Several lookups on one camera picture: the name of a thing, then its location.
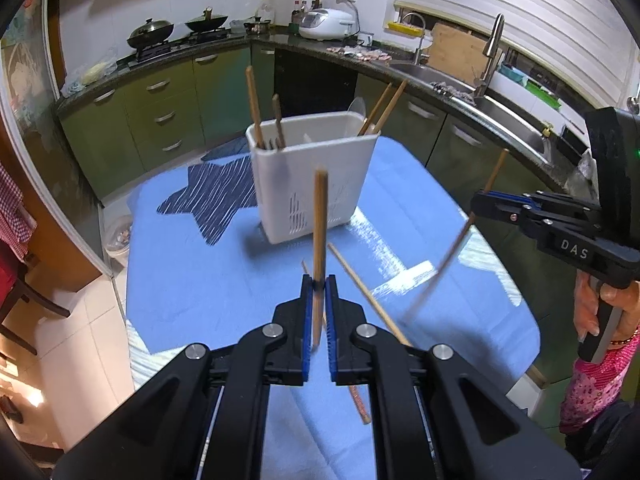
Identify person's right hand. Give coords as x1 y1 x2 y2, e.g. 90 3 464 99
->
573 271 640 352

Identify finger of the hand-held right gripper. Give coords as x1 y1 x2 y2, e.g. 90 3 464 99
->
470 198 597 242
474 189 602 227

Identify black box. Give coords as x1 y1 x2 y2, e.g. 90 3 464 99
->
559 122 589 159

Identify small steel tap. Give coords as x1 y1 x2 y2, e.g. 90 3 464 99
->
399 12 427 66

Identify small waste bin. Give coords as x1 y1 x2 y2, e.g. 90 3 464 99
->
104 214 134 264

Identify grey rag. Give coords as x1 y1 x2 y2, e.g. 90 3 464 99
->
430 79 474 104

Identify green plastic tray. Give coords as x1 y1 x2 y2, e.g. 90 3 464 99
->
524 79 561 109

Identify white plastic utensil holder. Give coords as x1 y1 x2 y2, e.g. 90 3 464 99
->
245 112 382 245

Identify steel double sink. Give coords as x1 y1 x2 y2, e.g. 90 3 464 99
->
389 62 551 166

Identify clear plastic bag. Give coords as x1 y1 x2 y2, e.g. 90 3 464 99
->
62 57 119 96

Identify dark granite countertop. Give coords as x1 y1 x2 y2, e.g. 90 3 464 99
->
55 27 601 197

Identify blue star-print tablecloth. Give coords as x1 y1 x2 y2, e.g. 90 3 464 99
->
125 137 544 480

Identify large lidded black wok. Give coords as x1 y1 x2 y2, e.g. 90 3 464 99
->
125 17 175 50

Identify black built-in appliance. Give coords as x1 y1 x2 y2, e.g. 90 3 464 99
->
273 47 359 122

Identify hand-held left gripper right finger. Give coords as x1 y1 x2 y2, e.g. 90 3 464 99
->
325 274 583 480

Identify patterned dishcloth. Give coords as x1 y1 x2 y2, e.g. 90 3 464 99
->
327 44 394 64

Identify person's dark clothing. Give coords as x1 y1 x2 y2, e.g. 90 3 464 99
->
564 400 640 480

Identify white rice cooker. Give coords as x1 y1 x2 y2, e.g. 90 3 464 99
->
298 8 357 41

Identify wooden chopstick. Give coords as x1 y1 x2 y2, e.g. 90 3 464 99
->
244 65 266 150
271 93 287 150
407 148 510 319
300 258 372 425
312 168 330 349
357 82 394 137
372 78 409 136
327 243 414 349

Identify tall steel faucet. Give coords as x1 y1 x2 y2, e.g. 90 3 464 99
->
472 13 506 99

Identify yellow sink rack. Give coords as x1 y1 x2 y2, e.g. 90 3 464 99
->
385 20 426 36

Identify small lidded black wok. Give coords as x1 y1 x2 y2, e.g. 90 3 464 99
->
184 6 230 34

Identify white zebra roller blind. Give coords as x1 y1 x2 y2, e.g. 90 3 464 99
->
399 0 640 107

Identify wooden cutting board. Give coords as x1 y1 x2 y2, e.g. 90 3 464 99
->
427 22 494 81

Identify green lower cabinets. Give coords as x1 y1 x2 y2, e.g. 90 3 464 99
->
56 42 576 386

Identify wooden chair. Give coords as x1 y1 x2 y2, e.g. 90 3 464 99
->
0 244 71 357

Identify red checked apron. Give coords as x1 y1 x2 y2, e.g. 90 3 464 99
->
0 162 39 262

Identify black gas stove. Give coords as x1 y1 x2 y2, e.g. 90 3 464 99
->
117 27 236 69

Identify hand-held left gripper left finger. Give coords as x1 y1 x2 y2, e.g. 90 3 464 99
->
52 274 316 480

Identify person's right forearm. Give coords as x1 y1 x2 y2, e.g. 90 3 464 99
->
559 330 640 437

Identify printed sliding door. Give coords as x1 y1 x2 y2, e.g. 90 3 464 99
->
0 0 109 282

